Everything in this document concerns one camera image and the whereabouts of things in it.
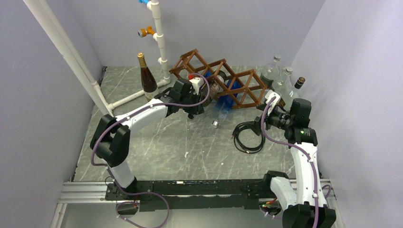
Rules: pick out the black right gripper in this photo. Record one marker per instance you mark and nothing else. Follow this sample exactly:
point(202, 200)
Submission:
point(255, 126)

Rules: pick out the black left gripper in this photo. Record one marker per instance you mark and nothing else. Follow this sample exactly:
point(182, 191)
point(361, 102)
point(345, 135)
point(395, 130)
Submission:
point(196, 110)

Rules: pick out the clear white labelled bottle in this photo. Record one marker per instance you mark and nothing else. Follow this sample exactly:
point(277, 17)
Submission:
point(282, 84)

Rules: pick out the black labelled whisky bottle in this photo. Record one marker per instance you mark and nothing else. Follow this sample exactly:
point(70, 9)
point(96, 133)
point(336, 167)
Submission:
point(296, 93)

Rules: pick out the round clear glass bottle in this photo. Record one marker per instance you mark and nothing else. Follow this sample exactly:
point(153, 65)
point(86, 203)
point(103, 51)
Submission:
point(270, 71)

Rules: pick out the dark red wine bottle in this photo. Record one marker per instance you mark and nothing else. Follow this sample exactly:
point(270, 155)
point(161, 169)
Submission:
point(148, 81)

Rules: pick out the green wine bottle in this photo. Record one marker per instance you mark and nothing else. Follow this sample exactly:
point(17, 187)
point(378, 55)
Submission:
point(215, 87)

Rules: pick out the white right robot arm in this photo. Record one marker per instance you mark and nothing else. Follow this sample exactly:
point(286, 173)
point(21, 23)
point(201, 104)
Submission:
point(306, 205)

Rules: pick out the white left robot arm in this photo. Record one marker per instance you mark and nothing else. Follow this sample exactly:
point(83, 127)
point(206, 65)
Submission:
point(110, 142)

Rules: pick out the brown wooden wine rack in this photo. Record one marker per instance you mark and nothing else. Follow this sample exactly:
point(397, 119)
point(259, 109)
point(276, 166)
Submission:
point(245, 88)

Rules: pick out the orange pipe fitting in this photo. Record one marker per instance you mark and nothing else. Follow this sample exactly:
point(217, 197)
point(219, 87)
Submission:
point(143, 32)

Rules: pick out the blue pipe fitting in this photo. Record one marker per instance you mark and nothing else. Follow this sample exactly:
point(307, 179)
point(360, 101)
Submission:
point(143, 1)

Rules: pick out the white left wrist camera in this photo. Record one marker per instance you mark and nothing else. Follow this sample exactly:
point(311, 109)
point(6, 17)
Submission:
point(197, 83)

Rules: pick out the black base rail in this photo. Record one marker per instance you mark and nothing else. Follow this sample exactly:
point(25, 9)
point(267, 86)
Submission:
point(195, 194)

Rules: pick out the white pvc pipe frame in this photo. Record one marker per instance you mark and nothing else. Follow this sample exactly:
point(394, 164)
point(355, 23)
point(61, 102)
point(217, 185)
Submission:
point(80, 55)

